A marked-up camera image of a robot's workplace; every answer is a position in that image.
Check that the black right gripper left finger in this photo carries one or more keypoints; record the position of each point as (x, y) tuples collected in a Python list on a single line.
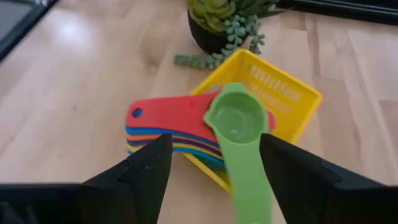
[(140, 186)]

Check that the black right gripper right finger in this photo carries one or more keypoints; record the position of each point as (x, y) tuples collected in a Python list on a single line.
[(304, 186)]

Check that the medium blue measuring cup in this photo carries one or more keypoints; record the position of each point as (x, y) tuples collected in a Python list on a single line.
[(140, 130)]

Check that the green measuring cup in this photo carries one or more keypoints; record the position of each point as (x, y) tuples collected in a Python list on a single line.
[(245, 174)]

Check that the red measuring cup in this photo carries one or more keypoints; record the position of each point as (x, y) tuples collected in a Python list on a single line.
[(174, 112)]

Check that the yellow plastic basket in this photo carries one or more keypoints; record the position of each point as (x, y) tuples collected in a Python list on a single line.
[(280, 90)]

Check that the potted succulent plant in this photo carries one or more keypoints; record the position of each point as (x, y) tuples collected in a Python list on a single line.
[(211, 12)]

